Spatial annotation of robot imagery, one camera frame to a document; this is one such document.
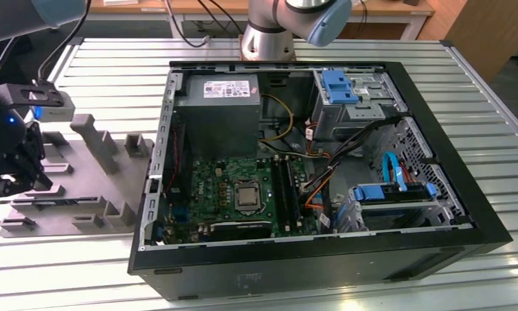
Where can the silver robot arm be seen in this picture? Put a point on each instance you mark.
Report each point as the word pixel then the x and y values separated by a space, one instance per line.
pixel 268 35

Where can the grey parts rack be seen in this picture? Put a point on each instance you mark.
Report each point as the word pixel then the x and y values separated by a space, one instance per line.
pixel 90 181

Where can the black case fan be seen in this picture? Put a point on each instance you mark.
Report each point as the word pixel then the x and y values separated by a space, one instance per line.
pixel 174 155

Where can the green motherboard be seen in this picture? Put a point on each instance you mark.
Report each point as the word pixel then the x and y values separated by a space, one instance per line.
pixel 206 181

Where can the grey power supply unit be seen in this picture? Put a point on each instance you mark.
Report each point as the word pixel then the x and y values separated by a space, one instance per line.
pixel 220 129

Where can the wooden desk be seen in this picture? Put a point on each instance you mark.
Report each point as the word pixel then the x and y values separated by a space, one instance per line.
pixel 154 9

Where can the CPU socket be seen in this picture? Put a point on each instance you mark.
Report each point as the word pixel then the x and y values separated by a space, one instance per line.
pixel 233 197

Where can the silver CPU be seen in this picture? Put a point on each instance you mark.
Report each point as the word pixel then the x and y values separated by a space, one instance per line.
pixel 246 197

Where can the black graphics card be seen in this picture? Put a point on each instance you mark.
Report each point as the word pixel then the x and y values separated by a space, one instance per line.
pixel 241 230

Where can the black open PC case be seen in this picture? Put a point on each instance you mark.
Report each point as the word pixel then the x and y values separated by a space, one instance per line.
pixel 285 272

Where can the blue plastic disk carrier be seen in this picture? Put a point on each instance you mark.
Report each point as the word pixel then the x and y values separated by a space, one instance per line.
pixel 338 94

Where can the silver metal drive cage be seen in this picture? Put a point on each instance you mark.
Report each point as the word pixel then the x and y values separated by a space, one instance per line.
pixel 370 111
pixel 397 210

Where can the blue carrier with black disk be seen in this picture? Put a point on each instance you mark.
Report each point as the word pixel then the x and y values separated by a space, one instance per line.
pixel 373 192

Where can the wooden cabinet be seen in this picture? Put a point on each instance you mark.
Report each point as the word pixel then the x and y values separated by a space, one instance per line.
pixel 488 32

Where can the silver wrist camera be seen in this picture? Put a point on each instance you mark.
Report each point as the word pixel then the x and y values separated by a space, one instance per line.
pixel 57 108

